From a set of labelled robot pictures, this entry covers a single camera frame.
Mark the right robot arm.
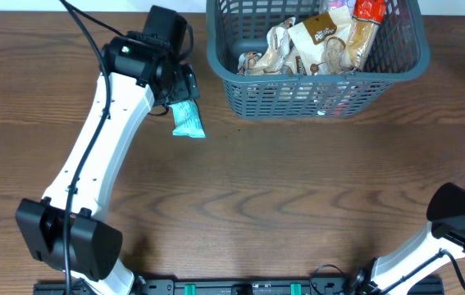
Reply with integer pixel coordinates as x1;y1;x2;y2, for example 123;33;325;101
342;182;465;295

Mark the beige snack pouch with barcode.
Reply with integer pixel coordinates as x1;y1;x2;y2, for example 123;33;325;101
238;48;306;76

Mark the orange pasta package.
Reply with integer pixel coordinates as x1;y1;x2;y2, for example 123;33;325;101
341;0;386;72

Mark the teal snack packet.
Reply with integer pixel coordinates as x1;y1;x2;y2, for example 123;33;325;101
171;100;206;138

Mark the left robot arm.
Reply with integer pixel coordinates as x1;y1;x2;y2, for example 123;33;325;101
15;6;205;294

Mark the black mounting rail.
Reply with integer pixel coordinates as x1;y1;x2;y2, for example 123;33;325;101
33;276;445;295

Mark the grey plastic lattice basket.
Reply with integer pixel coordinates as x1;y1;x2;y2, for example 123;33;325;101
206;0;431;120

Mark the tissue pocket pack bundle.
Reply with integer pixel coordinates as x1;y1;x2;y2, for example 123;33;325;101
319;0;357;14

